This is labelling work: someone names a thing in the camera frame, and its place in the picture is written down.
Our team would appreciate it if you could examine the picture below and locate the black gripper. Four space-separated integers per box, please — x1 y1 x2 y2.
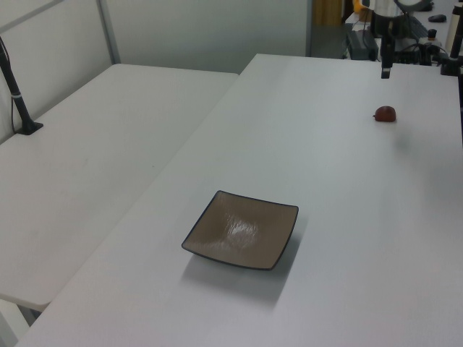
371 11 410 80

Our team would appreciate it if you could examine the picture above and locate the small round brown food item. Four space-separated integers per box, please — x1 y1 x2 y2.
372 105 398 124

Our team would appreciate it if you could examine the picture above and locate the square brown ceramic plate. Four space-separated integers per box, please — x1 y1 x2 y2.
180 189 300 271

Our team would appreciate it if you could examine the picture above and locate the black power supply box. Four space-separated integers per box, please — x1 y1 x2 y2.
345 30 379 61

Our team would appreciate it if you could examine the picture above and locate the black clamp stand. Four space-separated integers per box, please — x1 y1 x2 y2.
438 21 463 77

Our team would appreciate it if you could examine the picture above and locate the white cylinder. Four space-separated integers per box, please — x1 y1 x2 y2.
446 4 463 52

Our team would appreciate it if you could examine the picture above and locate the white side table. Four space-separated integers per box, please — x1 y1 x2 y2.
0 63 240 312

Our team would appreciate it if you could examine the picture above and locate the grey partition frame post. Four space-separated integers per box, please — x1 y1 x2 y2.
305 0 315 57
96 0 122 67

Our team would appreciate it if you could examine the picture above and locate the black camera stand pole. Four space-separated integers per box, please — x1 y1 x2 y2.
0 35 44 137

